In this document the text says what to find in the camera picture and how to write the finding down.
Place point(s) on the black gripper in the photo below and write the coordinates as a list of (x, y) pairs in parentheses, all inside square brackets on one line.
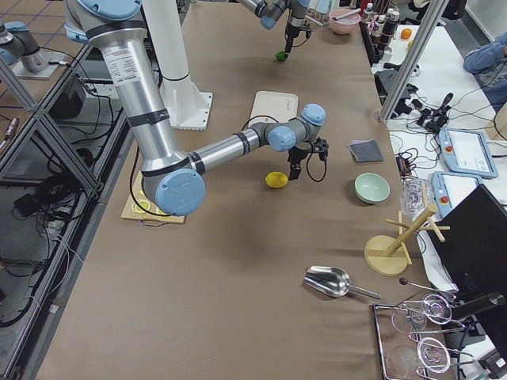
[(291, 31), (297, 156)]

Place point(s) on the green lime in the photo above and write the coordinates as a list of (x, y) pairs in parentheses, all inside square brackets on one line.
[(281, 56)]

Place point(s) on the yellow lemon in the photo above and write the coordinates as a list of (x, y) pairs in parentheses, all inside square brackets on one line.
[(276, 179)]

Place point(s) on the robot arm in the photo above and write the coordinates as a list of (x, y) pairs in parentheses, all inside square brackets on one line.
[(142, 46), (269, 13)]

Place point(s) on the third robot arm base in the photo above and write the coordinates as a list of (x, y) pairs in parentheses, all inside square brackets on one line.
[(21, 52)]

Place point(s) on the cream rabbit tray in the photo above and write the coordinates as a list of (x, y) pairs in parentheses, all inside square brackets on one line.
[(271, 107)]

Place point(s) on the pink bowl with ice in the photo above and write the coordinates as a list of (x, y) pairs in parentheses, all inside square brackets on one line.
[(342, 25)]

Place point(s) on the grey folded cloth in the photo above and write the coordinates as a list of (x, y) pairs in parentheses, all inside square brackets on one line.
[(364, 151)]

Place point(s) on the mint green bowl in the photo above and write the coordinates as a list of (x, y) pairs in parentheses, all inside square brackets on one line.
[(371, 188)]

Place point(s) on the metal scoop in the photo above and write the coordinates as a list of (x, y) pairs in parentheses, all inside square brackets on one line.
[(334, 282)]

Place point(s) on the wooden mug tree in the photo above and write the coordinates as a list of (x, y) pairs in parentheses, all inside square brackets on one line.
[(388, 255)]

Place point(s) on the blue teach pendant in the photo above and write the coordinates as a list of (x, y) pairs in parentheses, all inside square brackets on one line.
[(450, 189), (466, 151)]

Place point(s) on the lemon slice on board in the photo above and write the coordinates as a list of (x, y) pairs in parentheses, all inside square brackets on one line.
[(141, 206)]

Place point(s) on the wooden cutting board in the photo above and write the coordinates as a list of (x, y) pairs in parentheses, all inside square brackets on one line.
[(154, 215)]

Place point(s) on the black monitor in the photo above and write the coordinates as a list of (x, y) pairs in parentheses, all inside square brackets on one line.
[(474, 256)]

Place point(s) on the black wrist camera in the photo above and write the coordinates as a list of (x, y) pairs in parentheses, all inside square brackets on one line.
[(321, 148)]

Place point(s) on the aluminium frame post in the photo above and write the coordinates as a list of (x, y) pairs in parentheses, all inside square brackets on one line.
[(424, 32)]

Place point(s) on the wire glass drying rack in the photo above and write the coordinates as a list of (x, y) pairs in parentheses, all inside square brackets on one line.
[(410, 338)]

